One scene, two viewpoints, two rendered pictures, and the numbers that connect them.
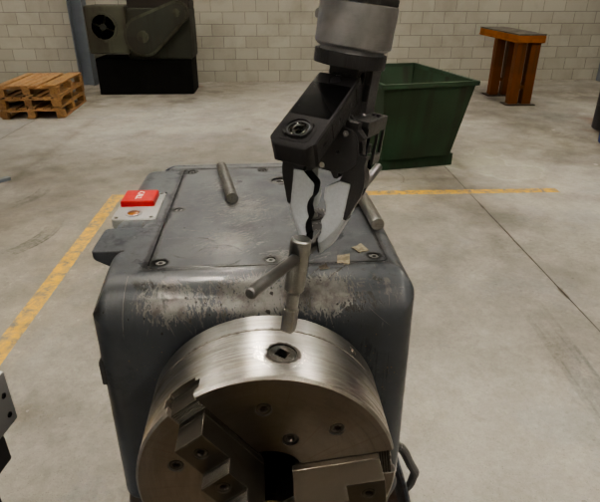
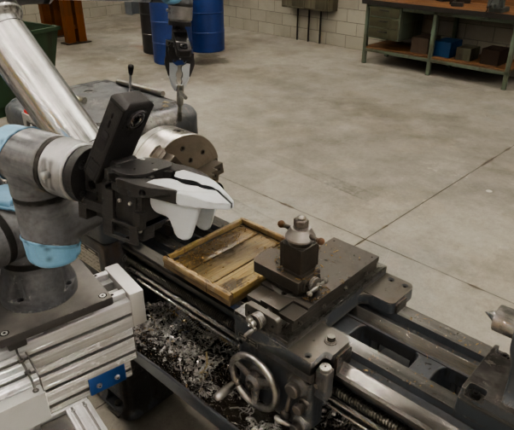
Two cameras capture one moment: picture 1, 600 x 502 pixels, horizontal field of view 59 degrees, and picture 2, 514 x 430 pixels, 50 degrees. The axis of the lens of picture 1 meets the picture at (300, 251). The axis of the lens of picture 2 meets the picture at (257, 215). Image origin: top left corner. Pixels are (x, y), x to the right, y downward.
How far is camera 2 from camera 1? 1.34 m
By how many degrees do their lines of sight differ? 38
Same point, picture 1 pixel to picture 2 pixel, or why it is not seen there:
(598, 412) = (237, 212)
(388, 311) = (191, 119)
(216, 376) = (166, 141)
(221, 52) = not seen: outside the picture
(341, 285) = (172, 113)
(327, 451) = (201, 162)
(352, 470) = (211, 165)
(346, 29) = (183, 14)
